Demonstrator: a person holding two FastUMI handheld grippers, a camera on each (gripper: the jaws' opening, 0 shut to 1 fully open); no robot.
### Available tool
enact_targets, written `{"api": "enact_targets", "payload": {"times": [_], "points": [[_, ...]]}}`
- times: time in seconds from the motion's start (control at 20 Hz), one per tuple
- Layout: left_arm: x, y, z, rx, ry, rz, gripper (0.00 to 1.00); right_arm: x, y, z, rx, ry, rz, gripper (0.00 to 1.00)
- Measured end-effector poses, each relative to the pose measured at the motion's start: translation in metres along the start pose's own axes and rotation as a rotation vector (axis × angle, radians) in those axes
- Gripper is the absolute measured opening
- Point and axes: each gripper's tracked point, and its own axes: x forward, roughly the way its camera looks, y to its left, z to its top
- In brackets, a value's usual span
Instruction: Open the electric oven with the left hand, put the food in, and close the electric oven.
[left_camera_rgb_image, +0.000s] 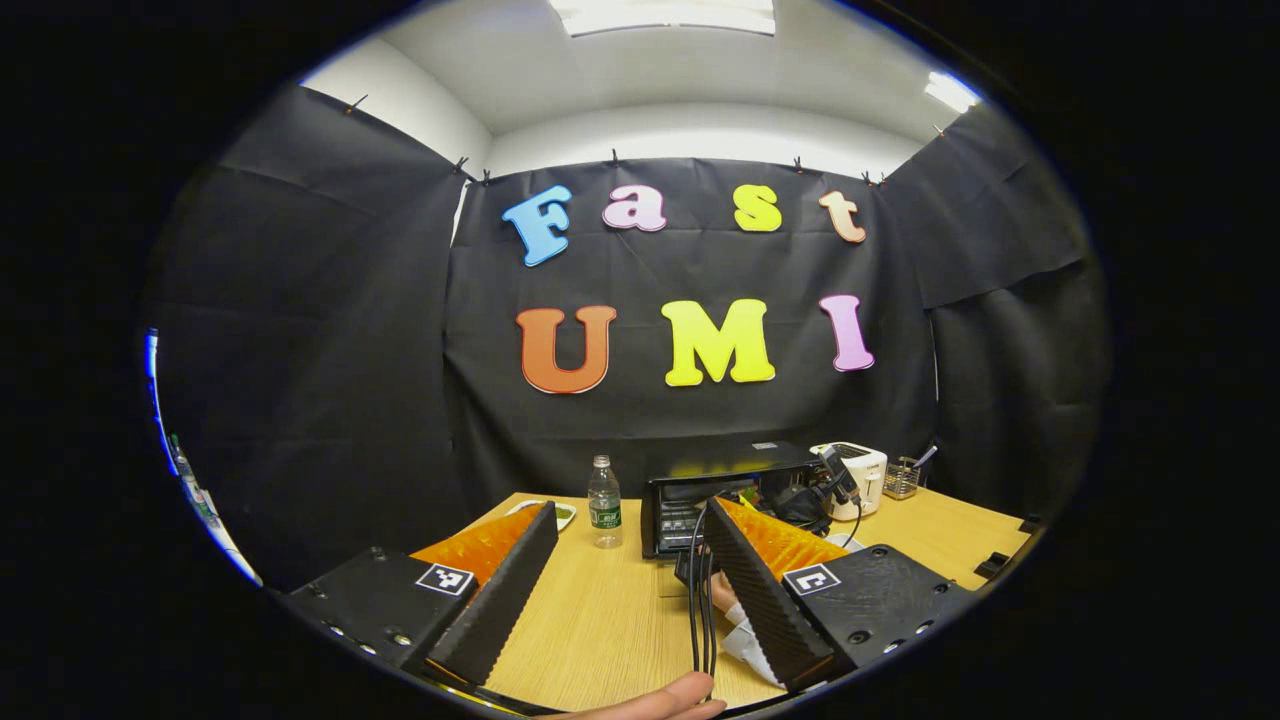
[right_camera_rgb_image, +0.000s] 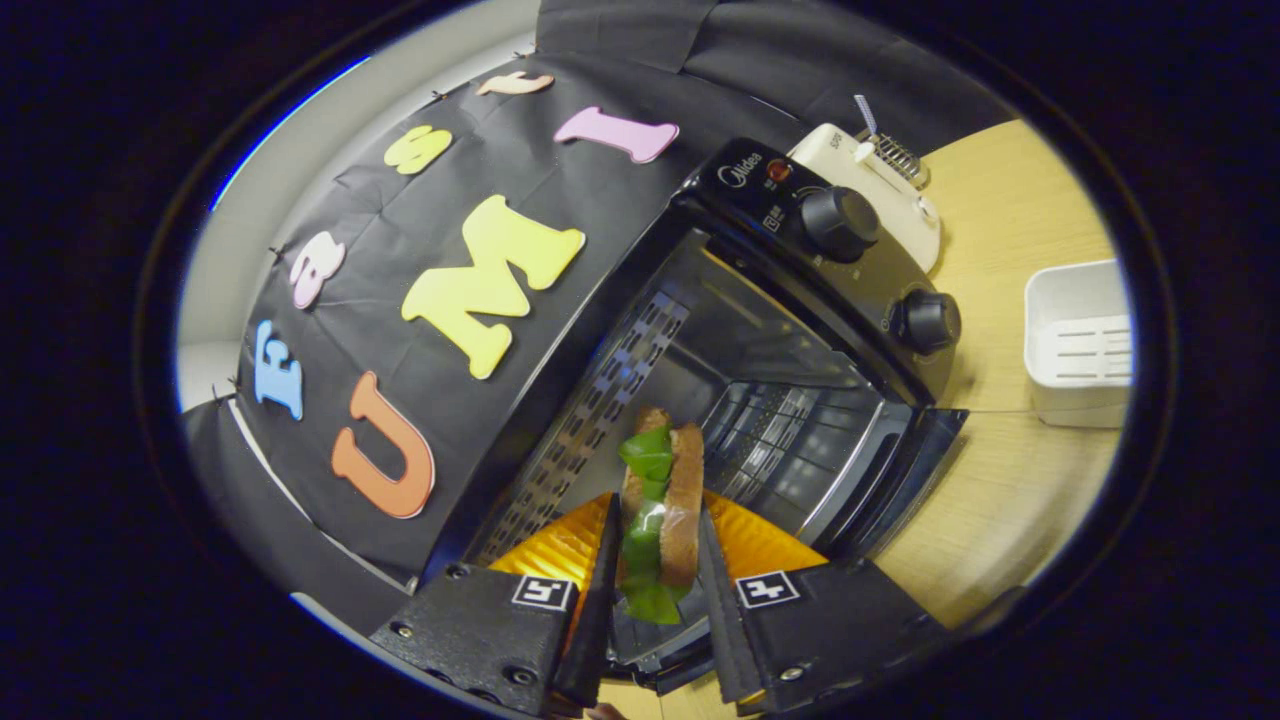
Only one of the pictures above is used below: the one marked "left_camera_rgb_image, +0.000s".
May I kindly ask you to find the clear plastic water bottle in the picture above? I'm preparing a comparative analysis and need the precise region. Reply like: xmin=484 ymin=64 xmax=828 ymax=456
xmin=588 ymin=455 xmax=623 ymax=549

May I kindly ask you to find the white toaster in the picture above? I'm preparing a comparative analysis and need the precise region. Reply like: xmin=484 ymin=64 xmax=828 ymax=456
xmin=810 ymin=442 xmax=889 ymax=522

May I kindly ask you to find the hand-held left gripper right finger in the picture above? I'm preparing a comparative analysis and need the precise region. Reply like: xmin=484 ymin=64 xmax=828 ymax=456
xmin=703 ymin=497 xmax=976 ymax=694

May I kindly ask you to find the black backdrop cloth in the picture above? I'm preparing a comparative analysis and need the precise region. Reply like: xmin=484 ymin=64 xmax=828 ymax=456
xmin=140 ymin=85 xmax=1111 ymax=591

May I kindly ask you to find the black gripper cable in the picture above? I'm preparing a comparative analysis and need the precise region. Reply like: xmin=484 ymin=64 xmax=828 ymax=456
xmin=686 ymin=503 xmax=719 ymax=679

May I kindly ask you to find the black electric oven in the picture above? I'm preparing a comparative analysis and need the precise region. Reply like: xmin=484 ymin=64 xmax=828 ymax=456
xmin=640 ymin=440 xmax=833 ymax=561

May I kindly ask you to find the large ceiling light panel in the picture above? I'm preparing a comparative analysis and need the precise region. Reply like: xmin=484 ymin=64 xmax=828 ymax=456
xmin=548 ymin=0 xmax=777 ymax=38

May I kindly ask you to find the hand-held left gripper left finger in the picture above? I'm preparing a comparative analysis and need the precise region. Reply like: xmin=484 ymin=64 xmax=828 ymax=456
xmin=283 ymin=500 xmax=561 ymax=691

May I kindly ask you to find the small white snack dish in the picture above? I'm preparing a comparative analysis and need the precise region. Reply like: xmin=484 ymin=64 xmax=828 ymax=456
xmin=505 ymin=499 xmax=578 ymax=534

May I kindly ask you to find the small ceiling light panel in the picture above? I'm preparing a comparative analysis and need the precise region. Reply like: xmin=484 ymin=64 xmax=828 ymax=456
xmin=923 ymin=70 xmax=981 ymax=114

